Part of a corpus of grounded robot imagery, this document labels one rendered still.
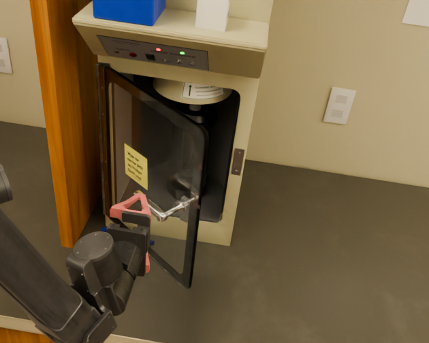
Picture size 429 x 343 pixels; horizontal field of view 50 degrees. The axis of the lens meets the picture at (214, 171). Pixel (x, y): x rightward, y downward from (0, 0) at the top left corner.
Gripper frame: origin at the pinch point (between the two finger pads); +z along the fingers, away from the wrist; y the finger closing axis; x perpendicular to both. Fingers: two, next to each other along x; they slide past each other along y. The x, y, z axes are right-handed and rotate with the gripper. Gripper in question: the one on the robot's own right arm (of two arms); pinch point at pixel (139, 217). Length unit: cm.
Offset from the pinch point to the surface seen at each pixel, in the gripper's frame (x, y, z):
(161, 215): -3.8, 1.1, 0.3
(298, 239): -35, -25, 29
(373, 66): -50, 10, 65
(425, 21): -59, 24, 65
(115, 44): 8.4, 26.1, 14.4
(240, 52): -13.4, 29.1, 11.7
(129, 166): 5.9, 0.4, 14.2
